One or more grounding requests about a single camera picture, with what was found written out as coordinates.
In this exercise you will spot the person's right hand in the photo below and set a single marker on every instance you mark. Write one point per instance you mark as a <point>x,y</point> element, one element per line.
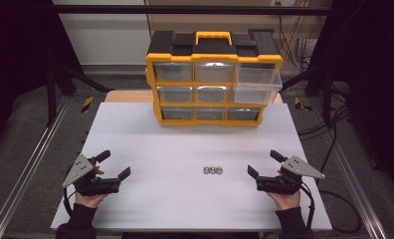
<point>286,200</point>

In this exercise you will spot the set of closed clear drawers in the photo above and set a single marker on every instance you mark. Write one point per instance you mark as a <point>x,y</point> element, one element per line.
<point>173,71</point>

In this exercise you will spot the pulled-out clear plastic drawer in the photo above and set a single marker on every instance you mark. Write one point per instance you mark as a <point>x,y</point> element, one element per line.
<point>256,83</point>

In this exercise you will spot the yellow black organizer cabinet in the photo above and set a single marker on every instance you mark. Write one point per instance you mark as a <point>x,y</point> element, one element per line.
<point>185,43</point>

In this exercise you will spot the black horizontal frame bar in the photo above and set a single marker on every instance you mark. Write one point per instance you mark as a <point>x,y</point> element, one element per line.
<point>185,9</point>

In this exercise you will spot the light wooden table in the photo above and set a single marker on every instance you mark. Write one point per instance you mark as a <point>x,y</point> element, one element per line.
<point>128,96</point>

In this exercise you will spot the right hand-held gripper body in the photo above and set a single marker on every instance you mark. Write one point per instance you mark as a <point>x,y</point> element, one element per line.
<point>281,184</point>

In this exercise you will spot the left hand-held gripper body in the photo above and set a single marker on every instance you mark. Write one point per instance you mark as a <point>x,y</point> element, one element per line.
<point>85,186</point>

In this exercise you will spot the yellow clamp left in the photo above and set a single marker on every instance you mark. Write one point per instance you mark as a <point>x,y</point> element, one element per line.
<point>87,104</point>

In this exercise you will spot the black metal stand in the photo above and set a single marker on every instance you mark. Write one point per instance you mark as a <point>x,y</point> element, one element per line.
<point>51,96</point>
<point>327,99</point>

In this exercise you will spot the aluminium frame rail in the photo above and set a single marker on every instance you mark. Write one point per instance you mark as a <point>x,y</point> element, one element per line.
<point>29,166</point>
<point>341,159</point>

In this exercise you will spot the person's left hand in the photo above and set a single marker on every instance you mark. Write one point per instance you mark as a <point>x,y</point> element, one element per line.
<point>90,200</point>

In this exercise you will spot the black curtain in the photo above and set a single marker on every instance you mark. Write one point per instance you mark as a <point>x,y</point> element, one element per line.
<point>377,66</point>
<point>16,49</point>

